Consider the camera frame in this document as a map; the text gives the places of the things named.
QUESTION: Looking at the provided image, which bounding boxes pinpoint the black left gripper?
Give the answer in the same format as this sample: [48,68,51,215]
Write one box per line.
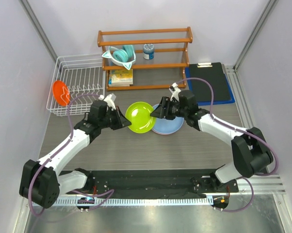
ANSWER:
[99,106,131,131]

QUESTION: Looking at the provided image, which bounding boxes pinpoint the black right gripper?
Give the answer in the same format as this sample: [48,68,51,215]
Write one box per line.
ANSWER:
[150,97,188,120]

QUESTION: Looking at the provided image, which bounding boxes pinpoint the light blue plate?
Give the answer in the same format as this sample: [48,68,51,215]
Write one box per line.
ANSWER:
[152,117,184,131]

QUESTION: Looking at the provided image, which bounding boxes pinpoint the lime green plate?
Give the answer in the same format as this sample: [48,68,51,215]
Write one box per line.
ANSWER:
[125,101,156,134]

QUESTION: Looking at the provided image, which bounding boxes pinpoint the pink plate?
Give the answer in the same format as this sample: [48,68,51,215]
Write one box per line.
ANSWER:
[152,129,177,135]

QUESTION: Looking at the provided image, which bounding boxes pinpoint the orange plate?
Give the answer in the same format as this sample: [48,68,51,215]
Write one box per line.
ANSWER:
[52,80,70,106]

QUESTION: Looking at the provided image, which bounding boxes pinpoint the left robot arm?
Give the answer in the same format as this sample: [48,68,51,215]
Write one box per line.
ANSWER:
[19,100,131,209]

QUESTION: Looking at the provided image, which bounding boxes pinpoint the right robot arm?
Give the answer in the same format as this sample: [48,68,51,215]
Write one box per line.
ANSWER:
[150,90,274,192]

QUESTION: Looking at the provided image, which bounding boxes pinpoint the orange wooden shelf rack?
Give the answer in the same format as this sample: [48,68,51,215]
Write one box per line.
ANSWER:
[97,27,193,91]

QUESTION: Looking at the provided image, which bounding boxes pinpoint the stack of books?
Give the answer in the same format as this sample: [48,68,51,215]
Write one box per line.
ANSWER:
[108,69,133,86]

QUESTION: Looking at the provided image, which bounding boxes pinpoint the blue lidded jar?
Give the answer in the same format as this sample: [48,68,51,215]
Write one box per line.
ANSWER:
[143,44,154,60]

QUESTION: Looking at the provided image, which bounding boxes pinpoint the teal cat ear headphones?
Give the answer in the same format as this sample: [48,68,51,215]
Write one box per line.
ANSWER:
[102,45,136,70]

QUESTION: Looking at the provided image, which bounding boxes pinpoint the black clipboard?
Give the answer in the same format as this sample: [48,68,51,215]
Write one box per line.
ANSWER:
[188,62,235,103]

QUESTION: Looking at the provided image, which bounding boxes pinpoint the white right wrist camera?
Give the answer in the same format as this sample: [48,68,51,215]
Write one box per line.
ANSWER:
[169,83,181,101]

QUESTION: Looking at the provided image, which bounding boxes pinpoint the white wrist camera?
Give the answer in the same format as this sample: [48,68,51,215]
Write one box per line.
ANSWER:
[169,83,181,101]
[98,93,116,110]

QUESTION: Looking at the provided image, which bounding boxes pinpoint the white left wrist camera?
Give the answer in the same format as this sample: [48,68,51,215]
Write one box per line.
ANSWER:
[98,93,116,110]

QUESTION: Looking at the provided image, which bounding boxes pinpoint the white wire dish rack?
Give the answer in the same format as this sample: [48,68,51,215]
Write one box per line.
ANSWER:
[46,54,106,117]

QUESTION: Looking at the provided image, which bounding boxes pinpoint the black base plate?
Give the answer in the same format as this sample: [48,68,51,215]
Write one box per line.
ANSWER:
[80,169,239,200]

